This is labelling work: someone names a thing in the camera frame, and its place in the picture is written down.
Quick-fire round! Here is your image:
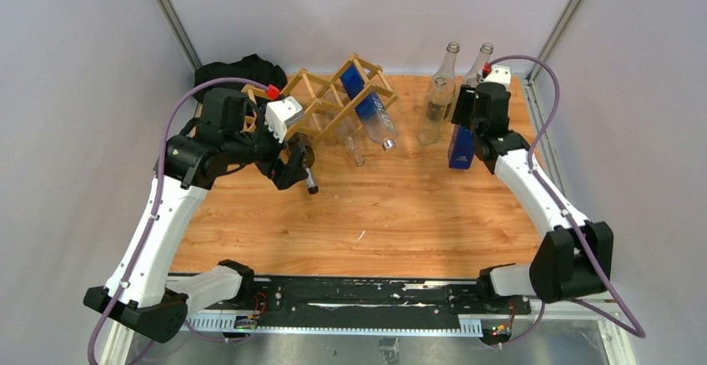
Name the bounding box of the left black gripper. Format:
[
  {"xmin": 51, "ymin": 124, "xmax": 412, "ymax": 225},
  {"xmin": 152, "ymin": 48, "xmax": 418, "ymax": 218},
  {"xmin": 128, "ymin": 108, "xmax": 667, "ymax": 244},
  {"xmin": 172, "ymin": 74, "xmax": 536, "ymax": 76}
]
[{"xmin": 224, "ymin": 105, "xmax": 309, "ymax": 188}]

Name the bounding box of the blue bottle cork stopper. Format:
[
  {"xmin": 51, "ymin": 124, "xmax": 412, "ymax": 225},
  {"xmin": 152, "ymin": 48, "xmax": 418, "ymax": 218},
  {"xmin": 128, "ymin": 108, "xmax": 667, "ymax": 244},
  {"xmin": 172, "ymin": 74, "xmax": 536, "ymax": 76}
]
[{"xmin": 447, "ymin": 125, "xmax": 474, "ymax": 170}]

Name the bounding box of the clear bottle black label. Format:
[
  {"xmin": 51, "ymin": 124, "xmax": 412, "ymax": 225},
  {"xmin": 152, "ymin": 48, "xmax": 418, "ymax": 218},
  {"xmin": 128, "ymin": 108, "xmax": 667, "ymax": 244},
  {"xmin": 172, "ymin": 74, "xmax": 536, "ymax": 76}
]
[{"xmin": 462, "ymin": 42, "xmax": 494, "ymax": 88}]

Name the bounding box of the blue bottle silver cap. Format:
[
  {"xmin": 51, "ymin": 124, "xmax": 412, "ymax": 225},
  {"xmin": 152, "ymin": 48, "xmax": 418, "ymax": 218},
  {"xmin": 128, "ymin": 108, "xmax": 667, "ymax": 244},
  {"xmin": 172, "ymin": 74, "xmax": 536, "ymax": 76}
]
[{"xmin": 340, "ymin": 65, "xmax": 399, "ymax": 151}]

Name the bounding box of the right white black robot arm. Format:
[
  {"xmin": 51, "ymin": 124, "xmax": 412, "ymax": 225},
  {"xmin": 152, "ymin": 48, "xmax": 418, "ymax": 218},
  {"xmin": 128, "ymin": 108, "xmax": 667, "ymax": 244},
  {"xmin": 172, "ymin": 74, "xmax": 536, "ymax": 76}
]
[{"xmin": 452, "ymin": 82, "xmax": 614, "ymax": 313}]

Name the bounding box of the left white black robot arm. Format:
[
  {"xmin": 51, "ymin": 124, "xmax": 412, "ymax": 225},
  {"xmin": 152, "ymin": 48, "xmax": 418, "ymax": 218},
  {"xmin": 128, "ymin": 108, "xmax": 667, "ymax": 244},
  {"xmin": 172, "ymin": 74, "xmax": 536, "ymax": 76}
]
[{"xmin": 83, "ymin": 87, "xmax": 308, "ymax": 343}]

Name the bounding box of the dark green wine bottle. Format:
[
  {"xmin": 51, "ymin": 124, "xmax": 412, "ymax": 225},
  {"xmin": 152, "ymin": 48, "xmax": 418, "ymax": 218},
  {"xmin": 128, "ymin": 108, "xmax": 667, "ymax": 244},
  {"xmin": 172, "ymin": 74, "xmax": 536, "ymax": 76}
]
[{"xmin": 289, "ymin": 132, "xmax": 319, "ymax": 195}]

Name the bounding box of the wooden wine rack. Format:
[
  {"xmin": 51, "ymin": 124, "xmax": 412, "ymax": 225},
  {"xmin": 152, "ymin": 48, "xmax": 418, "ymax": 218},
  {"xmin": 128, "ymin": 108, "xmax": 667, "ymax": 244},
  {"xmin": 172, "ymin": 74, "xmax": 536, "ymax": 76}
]
[{"xmin": 243, "ymin": 53, "xmax": 399, "ymax": 144}]

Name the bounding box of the black cloth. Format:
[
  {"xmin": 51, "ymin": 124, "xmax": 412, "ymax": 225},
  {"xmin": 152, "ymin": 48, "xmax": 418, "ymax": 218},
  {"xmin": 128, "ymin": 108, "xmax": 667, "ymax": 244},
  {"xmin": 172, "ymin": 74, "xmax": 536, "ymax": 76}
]
[{"xmin": 194, "ymin": 54, "xmax": 288, "ymax": 89}]

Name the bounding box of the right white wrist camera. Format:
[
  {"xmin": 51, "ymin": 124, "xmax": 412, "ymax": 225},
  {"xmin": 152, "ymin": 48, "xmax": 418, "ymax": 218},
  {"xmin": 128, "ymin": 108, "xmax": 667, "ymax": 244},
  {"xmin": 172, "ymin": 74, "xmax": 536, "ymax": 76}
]
[{"xmin": 481, "ymin": 64, "xmax": 512, "ymax": 89}]

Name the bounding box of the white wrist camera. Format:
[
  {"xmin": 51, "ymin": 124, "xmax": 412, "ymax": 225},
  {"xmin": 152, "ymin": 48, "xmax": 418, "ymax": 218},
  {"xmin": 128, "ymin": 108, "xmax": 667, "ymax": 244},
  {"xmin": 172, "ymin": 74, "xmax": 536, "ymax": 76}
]
[
  {"xmin": 481, "ymin": 64, "xmax": 512, "ymax": 89},
  {"xmin": 264, "ymin": 96, "xmax": 304, "ymax": 143}
]

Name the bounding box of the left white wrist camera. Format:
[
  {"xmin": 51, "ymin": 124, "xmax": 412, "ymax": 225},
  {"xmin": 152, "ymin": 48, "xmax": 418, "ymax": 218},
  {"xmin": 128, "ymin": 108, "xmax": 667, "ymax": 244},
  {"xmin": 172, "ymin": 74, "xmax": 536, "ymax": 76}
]
[{"xmin": 264, "ymin": 96, "xmax": 304, "ymax": 143}]

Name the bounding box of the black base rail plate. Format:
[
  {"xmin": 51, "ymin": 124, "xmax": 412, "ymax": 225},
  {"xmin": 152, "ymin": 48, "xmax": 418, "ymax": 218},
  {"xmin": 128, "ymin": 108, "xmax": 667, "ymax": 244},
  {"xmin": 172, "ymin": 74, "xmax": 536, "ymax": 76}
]
[{"xmin": 202, "ymin": 275, "xmax": 531, "ymax": 334}]

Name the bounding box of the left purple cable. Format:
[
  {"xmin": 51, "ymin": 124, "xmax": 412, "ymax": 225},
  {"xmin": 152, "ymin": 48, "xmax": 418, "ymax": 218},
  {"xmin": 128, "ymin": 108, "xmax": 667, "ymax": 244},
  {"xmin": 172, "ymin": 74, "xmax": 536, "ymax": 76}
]
[{"xmin": 86, "ymin": 77, "xmax": 281, "ymax": 365}]

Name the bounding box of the purple cable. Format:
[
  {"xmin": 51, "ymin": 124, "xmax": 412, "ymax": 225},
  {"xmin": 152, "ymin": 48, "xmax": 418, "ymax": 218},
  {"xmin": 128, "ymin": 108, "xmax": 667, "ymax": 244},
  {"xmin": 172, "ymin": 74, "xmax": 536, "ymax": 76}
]
[
  {"xmin": 86, "ymin": 77, "xmax": 281, "ymax": 365},
  {"xmin": 481, "ymin": 54, "xmax": 647, "ymax": 349}
]

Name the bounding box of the aluminium frame rail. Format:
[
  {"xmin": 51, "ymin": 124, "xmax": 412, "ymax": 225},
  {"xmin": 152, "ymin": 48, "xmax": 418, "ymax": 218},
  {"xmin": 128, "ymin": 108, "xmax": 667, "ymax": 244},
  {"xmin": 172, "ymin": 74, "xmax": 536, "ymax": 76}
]
[{"xmin": 99, "ymin": 277, "xmax": 636, "ymax": 365}]

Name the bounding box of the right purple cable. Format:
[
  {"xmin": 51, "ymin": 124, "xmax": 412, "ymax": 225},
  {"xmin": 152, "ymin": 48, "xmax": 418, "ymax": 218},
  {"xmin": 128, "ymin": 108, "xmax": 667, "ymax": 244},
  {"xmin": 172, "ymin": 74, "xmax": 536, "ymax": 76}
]
[{"xmin": 481, "ymin": 54, "xmax": 647, "ymax": 349}]

